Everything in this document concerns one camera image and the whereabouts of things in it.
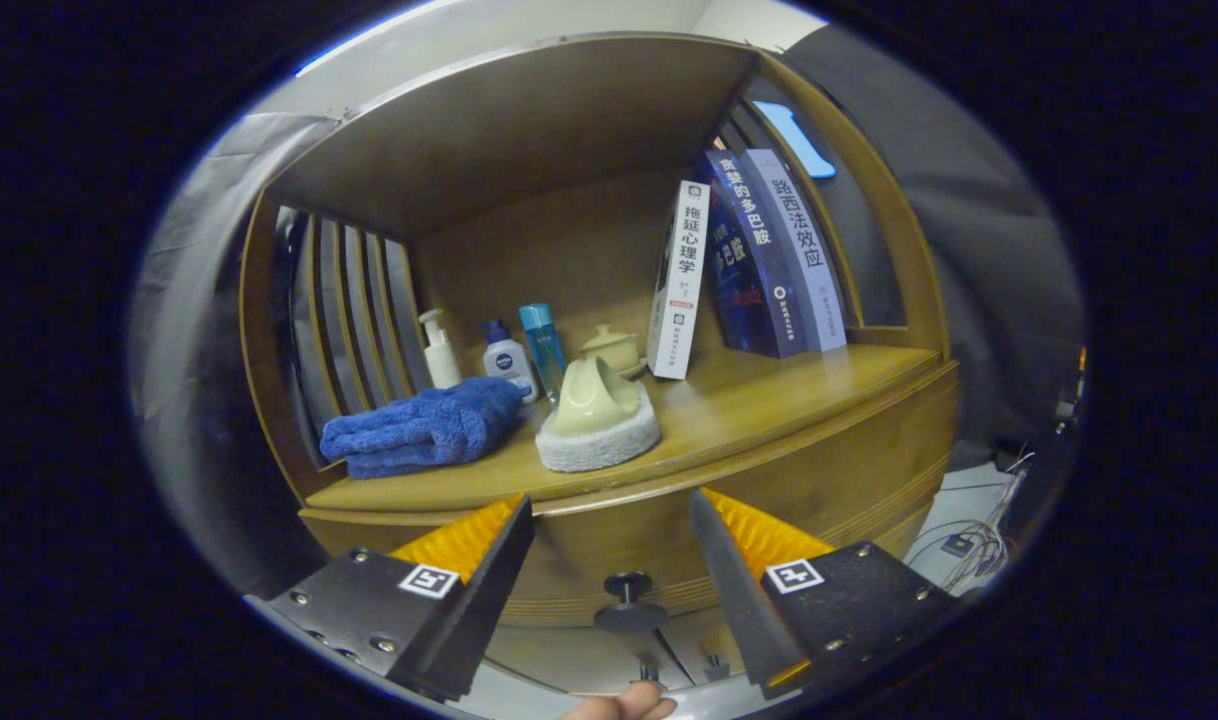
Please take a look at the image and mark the blue folded towel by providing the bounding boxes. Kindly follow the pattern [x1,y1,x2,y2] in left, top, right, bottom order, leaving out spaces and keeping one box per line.
[319,377,526,480]

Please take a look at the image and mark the wooden countertop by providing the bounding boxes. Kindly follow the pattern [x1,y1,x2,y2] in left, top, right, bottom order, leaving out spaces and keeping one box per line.
[304,342,945,513]

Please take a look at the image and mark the black drawer knob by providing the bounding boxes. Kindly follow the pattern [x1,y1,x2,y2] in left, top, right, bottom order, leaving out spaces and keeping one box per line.
[594,571,670,633]

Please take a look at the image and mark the white book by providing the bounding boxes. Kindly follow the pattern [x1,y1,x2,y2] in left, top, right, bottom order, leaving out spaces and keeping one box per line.
[647,180,711,381]

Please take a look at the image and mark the clear blue bottle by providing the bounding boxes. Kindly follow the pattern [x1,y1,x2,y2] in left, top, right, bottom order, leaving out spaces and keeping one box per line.
[518,304,568,401]

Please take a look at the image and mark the wooden cabinet door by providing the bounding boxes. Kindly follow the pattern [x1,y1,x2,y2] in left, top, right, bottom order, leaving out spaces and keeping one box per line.
[484,625,695,696]
[659,610,760,691]

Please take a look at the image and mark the cream lidded teacup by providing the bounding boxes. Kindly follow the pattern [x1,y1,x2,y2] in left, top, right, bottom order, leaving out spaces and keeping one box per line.
[579,324,648,379]

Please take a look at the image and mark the wooden cabinet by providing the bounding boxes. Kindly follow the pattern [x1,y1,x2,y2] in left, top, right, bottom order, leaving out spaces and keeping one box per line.
[239,32,962,696]

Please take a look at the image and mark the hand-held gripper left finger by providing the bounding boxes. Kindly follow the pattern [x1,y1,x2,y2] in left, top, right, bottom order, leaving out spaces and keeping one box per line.
[244,493,536,703]

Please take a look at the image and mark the white pump bottle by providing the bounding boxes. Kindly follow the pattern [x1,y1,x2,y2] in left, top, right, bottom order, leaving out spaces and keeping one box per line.
[418,308,464,391]

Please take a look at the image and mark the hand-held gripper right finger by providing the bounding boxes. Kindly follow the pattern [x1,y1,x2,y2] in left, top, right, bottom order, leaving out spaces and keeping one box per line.
[689,487,965,701]

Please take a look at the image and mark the cream handled white sponge brush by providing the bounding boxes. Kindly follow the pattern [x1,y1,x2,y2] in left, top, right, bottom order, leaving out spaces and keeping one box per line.
[535,357,662,474]

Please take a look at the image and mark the dark blue book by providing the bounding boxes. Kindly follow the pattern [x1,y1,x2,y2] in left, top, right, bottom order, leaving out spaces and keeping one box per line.
[697,150,810,359]

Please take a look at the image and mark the tangled floor cables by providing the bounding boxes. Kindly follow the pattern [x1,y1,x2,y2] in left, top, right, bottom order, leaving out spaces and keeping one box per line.
[904,515,1015,596]

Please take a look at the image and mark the light blue book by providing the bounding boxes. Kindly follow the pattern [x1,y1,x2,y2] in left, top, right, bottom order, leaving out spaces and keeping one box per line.
[741,148,848,353]

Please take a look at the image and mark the white bottle with blue cap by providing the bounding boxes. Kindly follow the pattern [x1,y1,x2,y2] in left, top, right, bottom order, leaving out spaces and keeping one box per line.
[481,320,539,405]

